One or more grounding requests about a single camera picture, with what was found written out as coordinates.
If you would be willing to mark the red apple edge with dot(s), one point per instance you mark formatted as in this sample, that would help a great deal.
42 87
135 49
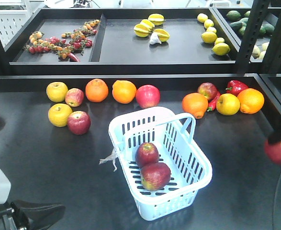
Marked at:
273 151

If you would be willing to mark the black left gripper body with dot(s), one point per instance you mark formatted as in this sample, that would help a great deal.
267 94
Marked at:
10 221

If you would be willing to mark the orange of pair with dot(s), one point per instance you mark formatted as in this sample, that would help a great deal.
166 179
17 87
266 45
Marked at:
123 91
96 90

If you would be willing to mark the orange left of pair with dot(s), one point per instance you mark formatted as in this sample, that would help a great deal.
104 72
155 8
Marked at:
96 90

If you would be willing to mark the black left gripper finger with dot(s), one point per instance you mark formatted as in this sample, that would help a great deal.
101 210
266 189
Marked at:
36 216

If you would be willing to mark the orange with navel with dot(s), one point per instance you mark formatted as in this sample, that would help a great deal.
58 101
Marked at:
195 104

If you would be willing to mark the black wooden display stand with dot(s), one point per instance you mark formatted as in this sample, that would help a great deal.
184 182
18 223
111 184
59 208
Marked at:
48 164

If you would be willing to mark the red bell pepper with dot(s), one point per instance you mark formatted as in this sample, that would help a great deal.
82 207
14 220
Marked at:
234 87

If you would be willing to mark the red yellow apple back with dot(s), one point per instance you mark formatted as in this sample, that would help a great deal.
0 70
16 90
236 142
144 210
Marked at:
208 90

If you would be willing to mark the orange beside pepper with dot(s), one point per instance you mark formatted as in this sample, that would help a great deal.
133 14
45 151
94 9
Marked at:
251 101

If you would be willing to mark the dark red small apple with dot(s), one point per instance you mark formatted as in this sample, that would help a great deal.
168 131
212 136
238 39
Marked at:
79 122

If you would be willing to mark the pink small apple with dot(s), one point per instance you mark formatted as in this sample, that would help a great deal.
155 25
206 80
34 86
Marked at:
74 97

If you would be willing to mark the yellow apple by orange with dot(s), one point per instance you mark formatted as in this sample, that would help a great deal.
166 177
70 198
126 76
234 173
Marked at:
228 104

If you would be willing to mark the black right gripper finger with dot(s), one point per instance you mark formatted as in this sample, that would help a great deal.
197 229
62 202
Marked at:
275 136

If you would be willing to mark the cherry tomato vine pile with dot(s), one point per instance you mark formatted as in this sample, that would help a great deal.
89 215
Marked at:
67 45

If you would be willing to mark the large red apple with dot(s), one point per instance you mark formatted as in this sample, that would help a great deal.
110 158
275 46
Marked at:
147 96

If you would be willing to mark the yellow apple front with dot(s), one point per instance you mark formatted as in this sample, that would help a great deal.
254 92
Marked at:
58 114

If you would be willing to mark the red chili pepper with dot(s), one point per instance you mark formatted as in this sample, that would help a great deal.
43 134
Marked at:
213 102

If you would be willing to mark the orange right of pair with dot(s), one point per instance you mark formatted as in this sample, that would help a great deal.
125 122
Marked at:
123 91

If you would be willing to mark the white garlic bulb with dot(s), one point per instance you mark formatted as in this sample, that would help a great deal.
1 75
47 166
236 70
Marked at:
154 39

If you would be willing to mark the red apple front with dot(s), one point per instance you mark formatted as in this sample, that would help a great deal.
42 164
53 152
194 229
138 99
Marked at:
146 154

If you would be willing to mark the light blue plastic basket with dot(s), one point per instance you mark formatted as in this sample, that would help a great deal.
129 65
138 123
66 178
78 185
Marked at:
182 170

